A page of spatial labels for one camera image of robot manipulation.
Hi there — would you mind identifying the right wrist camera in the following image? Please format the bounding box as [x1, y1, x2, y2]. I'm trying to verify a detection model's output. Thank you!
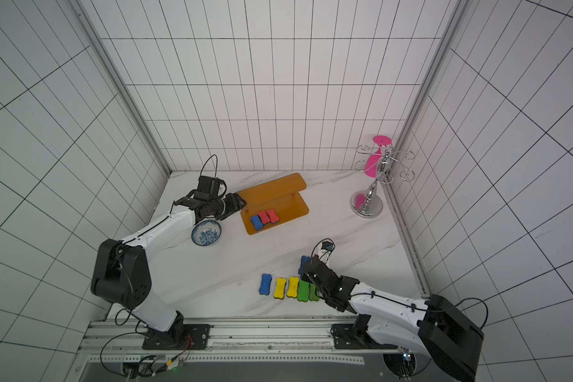
[321, 241, 335, 254]

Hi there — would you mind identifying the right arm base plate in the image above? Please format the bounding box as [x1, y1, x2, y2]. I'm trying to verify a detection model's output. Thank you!
[330, 324, 398, 350]

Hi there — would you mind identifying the blue floral plate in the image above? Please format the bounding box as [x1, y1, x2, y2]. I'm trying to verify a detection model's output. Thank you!
[191, 220, 222, 247]

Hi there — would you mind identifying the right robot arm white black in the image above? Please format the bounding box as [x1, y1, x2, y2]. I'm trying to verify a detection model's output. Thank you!
[300, 256, 484, 381]

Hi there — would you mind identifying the red eraser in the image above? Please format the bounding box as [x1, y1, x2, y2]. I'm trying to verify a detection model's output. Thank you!
[257, 211, 272, 225]
[266, 209, 280, 224]

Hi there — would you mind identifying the blue eraser top shelf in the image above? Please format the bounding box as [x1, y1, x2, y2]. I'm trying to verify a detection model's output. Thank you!
[259, 274, 272, 295]

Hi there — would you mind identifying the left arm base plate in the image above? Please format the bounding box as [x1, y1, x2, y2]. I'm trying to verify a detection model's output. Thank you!
[142, 323, 211, 351]

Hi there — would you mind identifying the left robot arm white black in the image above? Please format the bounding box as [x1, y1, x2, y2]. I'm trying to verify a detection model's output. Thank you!
[90, 175, 247, 345]

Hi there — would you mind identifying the two-tier wooden shelf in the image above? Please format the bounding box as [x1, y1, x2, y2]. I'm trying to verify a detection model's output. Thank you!
[237, 173, 310, 236]

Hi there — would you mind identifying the yellow eraser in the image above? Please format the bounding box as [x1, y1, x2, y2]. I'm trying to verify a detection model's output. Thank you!
[273, 277, 287, 300]
[286, 276, 300, 299]

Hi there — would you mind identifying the pink wine glass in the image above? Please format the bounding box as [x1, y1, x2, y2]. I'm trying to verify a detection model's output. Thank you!
[364, 135, 393, 178]

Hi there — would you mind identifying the aluminium mounting rail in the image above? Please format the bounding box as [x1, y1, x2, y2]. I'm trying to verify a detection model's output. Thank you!
[79, 316, 403, 364]

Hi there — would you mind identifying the green eraser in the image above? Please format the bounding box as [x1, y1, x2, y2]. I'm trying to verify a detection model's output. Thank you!
[309, 284, 320, 302]
[297, 280, 310, 302]

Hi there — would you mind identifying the chrome glass holder stand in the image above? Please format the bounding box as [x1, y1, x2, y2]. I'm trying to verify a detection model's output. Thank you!
[350, 145, 416, 219]

